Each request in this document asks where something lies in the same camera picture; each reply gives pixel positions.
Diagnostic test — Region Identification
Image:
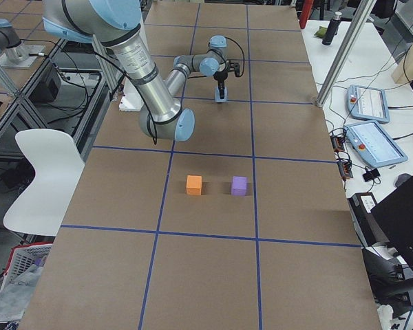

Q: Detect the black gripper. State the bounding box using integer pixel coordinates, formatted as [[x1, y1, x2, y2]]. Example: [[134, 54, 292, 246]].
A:
[[213, 71, 228, 100]]

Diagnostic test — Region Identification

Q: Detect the light blue foam block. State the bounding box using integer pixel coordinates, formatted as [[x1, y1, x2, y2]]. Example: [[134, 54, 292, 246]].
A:
[[215, 87, 228, 103]]

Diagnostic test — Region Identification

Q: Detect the second grey robot arm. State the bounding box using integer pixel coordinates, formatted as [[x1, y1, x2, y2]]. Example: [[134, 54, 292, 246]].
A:
[[0, 19, 45, 69]]

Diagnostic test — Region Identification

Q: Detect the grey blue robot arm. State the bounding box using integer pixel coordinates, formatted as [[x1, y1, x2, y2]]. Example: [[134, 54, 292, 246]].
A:
[[43, 1, 227, 142]]

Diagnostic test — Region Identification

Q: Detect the purple foam block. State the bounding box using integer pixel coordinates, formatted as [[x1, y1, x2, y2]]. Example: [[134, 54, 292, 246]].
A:
[[231, 176, 248, 196]]

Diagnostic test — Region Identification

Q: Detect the orange foam block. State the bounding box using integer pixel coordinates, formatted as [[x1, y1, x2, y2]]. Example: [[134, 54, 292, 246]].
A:
[[186, 175, 202, 195]]

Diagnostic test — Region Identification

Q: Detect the green cloth pouch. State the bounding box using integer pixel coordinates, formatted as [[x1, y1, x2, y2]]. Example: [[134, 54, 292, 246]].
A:
[[314, 26, 327, 39]]

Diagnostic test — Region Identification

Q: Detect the black water bottle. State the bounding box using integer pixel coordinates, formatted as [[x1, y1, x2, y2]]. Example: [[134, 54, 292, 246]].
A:
[[322, 11, 342, 45]]

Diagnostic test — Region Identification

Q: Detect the black relay board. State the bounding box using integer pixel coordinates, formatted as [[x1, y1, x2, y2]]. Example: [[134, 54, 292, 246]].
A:
[[330, 135, 353, 181]]

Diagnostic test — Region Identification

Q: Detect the far blue teach pendant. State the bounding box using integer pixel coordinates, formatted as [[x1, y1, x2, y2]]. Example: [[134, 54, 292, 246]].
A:
[[346, 85, 390, 124]]

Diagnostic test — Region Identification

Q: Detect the blue teach pendant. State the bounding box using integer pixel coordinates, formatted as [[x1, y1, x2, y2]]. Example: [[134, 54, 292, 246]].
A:
[[344, 120, 408, 168], [346, 85, 390, 124]]

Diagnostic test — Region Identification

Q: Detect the near blue teach pendant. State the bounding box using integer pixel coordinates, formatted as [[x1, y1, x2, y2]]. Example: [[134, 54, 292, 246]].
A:
[[344, 120, 408, 168]]

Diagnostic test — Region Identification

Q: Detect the black power adapter box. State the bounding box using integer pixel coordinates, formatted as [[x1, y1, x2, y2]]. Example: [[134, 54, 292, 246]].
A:
[[348, 192, 377, 220]]

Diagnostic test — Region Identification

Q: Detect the black computer mouse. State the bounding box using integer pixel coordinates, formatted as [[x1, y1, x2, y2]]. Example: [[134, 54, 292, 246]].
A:
[[394, 173, 412, 188]]

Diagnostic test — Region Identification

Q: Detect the white chair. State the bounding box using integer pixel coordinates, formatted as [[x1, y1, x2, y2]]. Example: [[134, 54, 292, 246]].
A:
[[3, 129, 85, 237]]

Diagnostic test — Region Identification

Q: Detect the black laptop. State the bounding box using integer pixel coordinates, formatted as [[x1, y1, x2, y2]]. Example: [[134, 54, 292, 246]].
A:
[[372, 176, 413, 269]]

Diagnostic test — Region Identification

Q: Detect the white laundry basket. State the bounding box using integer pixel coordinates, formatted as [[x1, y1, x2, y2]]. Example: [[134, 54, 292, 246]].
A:
[[0, 243, 53, 292]]

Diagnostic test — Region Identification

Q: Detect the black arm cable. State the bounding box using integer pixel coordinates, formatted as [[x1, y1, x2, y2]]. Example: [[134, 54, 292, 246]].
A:
[[223, 36, 246, 76]]

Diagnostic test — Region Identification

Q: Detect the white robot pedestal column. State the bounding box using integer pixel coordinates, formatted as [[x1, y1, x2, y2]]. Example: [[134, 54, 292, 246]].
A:
[[119, 78, 144, 112]]

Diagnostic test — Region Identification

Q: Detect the aluminium frame post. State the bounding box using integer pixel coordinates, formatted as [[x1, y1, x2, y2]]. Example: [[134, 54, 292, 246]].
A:
[[315, 0, 377, 108]]

